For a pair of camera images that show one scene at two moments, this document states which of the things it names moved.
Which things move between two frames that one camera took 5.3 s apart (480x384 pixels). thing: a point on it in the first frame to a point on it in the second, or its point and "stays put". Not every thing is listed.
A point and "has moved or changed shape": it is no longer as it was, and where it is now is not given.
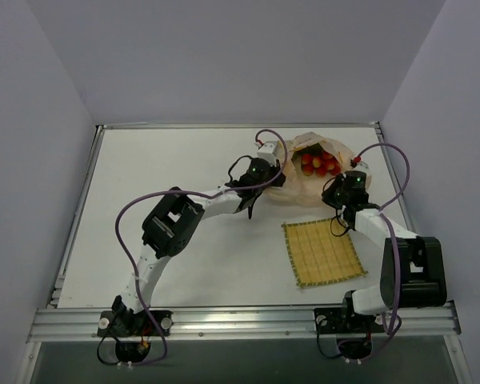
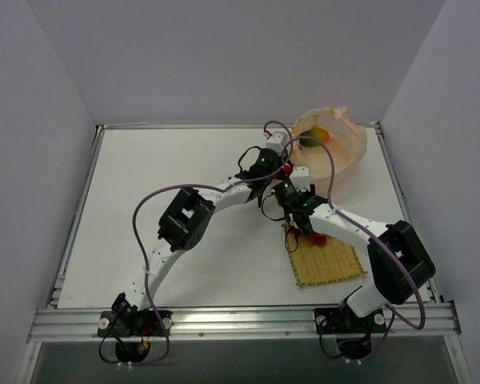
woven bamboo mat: [319, 257] stays put
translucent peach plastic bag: [313, 162] has moved or changed shape
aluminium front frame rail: [416, 319] stays put
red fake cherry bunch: [320, 166] to [315, 238]
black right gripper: [332, 192] to [300, 223]
